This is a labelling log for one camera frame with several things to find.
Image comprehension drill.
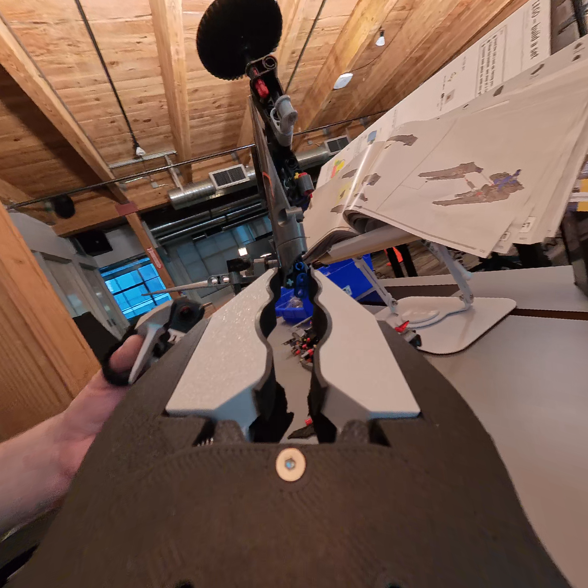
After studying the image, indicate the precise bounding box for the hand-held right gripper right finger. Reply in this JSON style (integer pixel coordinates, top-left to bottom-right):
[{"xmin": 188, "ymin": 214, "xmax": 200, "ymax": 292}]
[{"xmin": 305, "ymin": 268, "xmax": 422, "ymax": 443}]

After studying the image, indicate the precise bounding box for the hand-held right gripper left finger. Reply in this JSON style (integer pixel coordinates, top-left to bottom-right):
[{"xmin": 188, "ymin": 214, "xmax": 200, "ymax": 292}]
[{"xmin": 165, "ymin": 269, "xmax": 295, "ymax": 444}]

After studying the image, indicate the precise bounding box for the black grey lego frame assembly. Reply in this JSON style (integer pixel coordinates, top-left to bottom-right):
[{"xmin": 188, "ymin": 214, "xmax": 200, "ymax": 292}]
[{"xmin": 141, "ymin": 55, "xmax": 318, "ymax": 299}]

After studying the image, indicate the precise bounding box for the person's left forearm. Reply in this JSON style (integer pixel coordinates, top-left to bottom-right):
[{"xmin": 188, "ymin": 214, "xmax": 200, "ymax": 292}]
[{"xmin": 0, "ymin": 413, "xmax": 74, "ymax": 539}]

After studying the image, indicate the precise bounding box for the large lego car chassis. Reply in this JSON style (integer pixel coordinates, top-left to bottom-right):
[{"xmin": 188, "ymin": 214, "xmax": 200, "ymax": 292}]
[{"xmin": 285, "ymin": 319, "xmax": 423, "ymax": 369}]

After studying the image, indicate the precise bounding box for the dark lego panel red pin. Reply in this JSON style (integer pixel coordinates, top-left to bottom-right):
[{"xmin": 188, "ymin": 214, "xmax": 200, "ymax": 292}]
[{"xmin": 288, "ymin": 416, "xmax": 318, "ymax": 440}]

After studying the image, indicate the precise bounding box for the lego instruction book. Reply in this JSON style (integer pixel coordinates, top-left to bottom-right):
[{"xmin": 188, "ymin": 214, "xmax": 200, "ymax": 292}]
[{"xmin": 303, "ymin": 34, "xmax": 588, "ymax": 266}]

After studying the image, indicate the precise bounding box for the person's left hand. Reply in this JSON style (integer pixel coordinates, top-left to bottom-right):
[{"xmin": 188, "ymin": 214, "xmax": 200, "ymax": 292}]
[{"xmin": 55, "ymin": 334, "xmax": 148, "ymax": 483}]

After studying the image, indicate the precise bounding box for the blue parts bin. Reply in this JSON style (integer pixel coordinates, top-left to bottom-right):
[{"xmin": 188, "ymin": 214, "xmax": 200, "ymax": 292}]
[{"xmin": 275, "ymin": 257, "xmax": 384, "ymax": 323}]

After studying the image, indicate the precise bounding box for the white book stand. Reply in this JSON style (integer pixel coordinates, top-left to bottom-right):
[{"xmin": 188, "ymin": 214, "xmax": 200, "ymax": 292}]
[{"xmin": 317, "ymin": 225, "xmax": 517, "ymax": 355}]

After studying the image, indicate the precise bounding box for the black ceiling speaker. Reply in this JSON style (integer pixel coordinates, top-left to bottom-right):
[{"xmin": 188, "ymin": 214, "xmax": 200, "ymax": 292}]
[{"xmin": 75, "ymin": 230, "xmax": 114, "ymax": 257}]

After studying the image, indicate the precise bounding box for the white air vent grille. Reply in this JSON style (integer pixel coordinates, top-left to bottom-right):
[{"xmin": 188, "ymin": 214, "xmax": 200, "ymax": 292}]
[{"xmin": 209, "ymin": 164, "xmax": 249, "ymax": 189}]

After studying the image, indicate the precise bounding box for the wooden pillar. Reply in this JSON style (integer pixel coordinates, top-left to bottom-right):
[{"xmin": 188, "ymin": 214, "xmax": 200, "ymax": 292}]
[{"xmin": 0, "ymin": 202, "xmax": 102, "ymax": 443}]

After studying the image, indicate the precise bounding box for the dark printed box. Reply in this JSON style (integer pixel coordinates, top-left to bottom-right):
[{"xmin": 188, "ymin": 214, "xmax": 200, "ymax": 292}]
[{"xmin": 561, "ymin": 213, "xmax": 588, "ymax": 297}]

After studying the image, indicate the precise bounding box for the white printed paper sheet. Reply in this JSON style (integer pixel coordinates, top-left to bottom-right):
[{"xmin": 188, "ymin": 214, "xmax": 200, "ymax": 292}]
[{"xmin": 386, "ymin": 0, "xmax": 552, "ymax": 135}]

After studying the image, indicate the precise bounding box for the silver spiral air duct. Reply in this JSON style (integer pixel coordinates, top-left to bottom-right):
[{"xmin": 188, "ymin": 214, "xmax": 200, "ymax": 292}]
[{"xmin": 168, "ymin": 166, "xmax": 258, "ymax": 210}]

